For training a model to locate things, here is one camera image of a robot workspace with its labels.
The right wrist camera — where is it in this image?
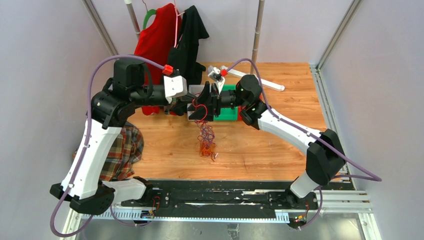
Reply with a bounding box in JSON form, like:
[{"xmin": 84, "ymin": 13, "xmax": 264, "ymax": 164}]
[{"xmin": 207, "ymin": 65, "xmax": 226, "ymax": 93}]

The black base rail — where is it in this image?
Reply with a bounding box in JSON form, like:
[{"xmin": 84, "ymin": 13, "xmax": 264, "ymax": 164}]
[{"xmin": 112, "ymin": 179, "xmax": 355, "ymax": 220}]

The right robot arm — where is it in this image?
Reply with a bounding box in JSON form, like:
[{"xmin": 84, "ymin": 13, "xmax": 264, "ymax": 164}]
[{"xmin": 187, "ymin": 74, "xmax": 346, "ymax": 209}]

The black shirt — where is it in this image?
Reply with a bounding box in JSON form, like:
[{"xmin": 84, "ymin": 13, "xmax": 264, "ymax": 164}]
[{"xmin": 167, "ymin": 5, "xmax": 210, "ymax": 86}]

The pink hanger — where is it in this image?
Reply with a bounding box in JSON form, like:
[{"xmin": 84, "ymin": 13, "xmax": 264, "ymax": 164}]
[{"xmin": 173, "ymin": 0, "xmax": 185, "ymax": 49}]

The white plastic bin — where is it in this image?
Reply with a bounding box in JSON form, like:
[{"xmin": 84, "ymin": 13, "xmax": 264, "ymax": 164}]
[{"xmin": 187, "ymin": 84, "xmax": 204, "ymax": 121}]

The white clothes rack stand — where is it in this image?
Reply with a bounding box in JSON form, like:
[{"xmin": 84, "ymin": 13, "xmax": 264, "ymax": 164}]
[{"xmin": 220, "ymin": 0, "xmax": 286, "ymax": 93}]

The red shirt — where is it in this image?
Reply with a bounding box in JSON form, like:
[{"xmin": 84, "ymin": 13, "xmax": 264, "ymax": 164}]
[{"xmin": 133, "ymin": 2, "xmax": 181, "ymax": 116}]

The tangled wire bundle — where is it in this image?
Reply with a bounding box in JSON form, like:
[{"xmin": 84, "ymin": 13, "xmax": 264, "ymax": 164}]
[{"xmin": 194, "ymin": 119, "xmax": 220, "ymax": 163}]

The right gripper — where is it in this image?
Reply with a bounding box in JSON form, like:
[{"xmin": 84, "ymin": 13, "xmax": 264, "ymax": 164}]
[{"xmin": 187, "ymin": 82, "xmax": 247, "ymax": 122}]

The plaid shirt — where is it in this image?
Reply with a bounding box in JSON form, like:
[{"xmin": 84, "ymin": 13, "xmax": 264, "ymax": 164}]
[{"xmin": 72, "ymin": 120, "xmax": 145, "ymax": 182}]

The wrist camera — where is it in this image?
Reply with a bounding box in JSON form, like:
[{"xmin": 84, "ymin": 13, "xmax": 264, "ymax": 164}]
[
  {"xmin": 163, "ymin": 75, "xmax": 188, "ymax": 102},
  {"xmin": 207, "ymin": 65, "xmax": 226, "ymax": 93}
]

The green hanger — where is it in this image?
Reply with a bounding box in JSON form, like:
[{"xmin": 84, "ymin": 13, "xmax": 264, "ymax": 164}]
[{"xmin": 142, "ymin": 9, "xmax": 157, "ymax": 30}]

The green plastic bin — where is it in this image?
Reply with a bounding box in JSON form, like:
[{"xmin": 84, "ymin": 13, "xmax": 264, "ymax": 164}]
[{"xmin": 214, "ymin": 84, "xmax": 239, "ymax": 121}]

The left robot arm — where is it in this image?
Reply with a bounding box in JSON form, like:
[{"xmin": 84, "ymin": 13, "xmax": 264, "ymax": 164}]
[{"xmin": 50, "ymin": 54, "xmax": 188, "ymax": 216}]

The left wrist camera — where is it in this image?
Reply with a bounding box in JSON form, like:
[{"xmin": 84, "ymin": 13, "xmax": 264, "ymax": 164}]
[{"xmin": 163, "ymin": 75, "xmax": 188, "ymax": 102}]

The red wire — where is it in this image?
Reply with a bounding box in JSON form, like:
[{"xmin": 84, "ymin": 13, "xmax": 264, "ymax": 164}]
[{"xmin": 191, "ymin": 96, "xmax": 210, "ymax": 122}]

